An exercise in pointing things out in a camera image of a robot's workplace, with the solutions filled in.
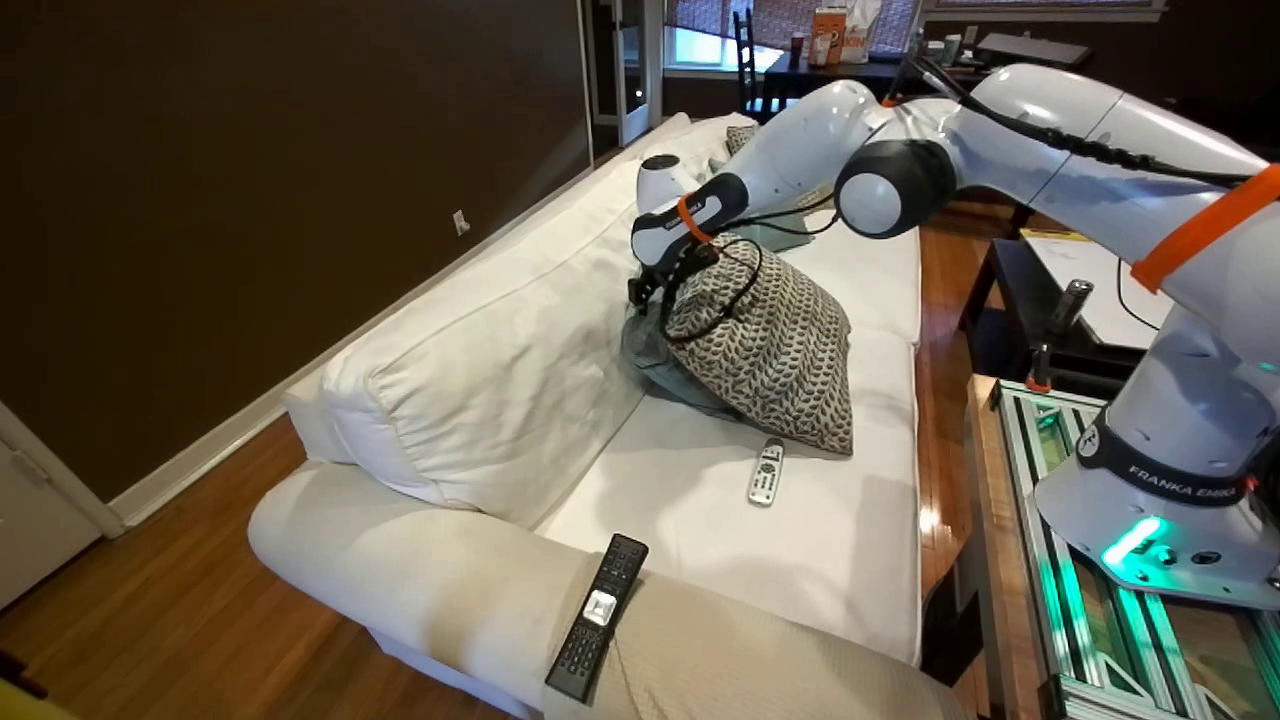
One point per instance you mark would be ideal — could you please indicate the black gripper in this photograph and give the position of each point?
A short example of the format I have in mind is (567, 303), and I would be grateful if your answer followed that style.
(649, 282)

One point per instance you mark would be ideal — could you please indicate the grey-blue pillow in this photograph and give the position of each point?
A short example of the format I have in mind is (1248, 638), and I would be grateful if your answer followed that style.
(656, 368)

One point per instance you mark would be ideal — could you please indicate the brown leaf-patterned pillow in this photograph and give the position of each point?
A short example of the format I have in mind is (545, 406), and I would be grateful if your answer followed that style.
(769, 341)

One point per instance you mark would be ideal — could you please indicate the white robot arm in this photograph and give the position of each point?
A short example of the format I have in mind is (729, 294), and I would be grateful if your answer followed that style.
(1161, 485)

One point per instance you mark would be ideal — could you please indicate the silver remote control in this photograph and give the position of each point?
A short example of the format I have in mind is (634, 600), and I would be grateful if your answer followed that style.
(765, 473)

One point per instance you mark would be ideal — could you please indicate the white sofa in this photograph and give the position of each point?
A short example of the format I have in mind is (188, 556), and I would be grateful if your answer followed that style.
(470, 457)

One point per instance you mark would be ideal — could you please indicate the black low table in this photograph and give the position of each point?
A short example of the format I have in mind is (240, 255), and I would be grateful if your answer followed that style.
(1030, 327)

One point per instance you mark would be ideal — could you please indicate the black remote control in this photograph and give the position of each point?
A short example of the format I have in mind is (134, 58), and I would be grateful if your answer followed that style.
(589, 632)

